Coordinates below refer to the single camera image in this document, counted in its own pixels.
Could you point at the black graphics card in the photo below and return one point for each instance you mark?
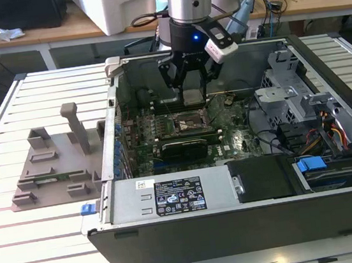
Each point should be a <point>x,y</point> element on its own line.
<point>185,151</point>

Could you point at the silver metal drive cage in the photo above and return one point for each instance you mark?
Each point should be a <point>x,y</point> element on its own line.
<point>288,105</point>

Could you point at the crumpled white paper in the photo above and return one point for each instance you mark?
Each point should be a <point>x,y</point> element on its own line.
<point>9,33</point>

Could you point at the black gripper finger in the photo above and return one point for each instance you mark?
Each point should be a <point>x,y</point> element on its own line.
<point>210,69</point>
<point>169,74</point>

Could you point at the blue case release latch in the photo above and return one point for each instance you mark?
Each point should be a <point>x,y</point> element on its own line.
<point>87,209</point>

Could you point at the round coin cell battery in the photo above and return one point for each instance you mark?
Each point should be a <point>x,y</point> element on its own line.
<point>228,100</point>

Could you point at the white power adapter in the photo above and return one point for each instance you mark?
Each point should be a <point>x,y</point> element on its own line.
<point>252,33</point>

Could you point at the blue expansion slot latch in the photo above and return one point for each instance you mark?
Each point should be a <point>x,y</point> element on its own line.
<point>118,129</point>
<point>118,144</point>
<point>118,153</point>
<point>118,165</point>
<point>118,175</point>

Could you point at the silver power supply unit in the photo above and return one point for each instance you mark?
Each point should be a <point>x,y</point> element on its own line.
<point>127,205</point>

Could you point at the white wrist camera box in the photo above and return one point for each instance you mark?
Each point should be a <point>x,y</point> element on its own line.
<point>222,47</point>

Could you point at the large white box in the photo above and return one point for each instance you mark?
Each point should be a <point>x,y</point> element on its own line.
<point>123,13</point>

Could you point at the green motherboard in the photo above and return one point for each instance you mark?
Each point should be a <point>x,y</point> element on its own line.
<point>237,130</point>

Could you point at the large black monitor box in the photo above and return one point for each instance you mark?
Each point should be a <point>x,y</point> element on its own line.
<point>13,13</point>

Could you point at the black plastic shroud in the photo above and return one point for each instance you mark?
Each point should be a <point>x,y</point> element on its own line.
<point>259,179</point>

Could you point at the wooden desk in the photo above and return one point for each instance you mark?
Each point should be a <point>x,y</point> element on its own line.
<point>308,3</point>

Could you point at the hard disk in blue carrier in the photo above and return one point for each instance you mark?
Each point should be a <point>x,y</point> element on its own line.
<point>310,164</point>

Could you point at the grey parts rack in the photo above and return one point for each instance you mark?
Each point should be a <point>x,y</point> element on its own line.
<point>66,183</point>

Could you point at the dark grey PC case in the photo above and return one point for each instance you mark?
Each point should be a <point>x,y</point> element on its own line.
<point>208,239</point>

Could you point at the CPU socket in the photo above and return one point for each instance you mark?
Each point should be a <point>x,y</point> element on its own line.
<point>191,126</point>

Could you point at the silver square CPU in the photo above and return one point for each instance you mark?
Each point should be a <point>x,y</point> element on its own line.
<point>193,98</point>

